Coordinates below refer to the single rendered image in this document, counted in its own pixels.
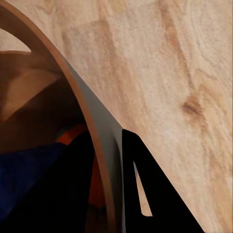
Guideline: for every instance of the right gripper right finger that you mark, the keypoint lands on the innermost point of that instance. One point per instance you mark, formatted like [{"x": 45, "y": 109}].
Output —
[{"x": 169, "y": 213}]

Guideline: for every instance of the can of soda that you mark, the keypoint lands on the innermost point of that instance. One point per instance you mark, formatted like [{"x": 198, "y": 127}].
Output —
[
  {"x": 65, "y": 136},
  {"x": 20, "y": 170}
]

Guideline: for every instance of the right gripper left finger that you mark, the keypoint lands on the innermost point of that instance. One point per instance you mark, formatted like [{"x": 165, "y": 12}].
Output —
[{"x": 57, "y": 202}]

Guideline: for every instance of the trash can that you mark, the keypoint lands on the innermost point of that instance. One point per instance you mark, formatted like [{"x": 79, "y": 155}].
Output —
[{"x": 40, "y": 93}]

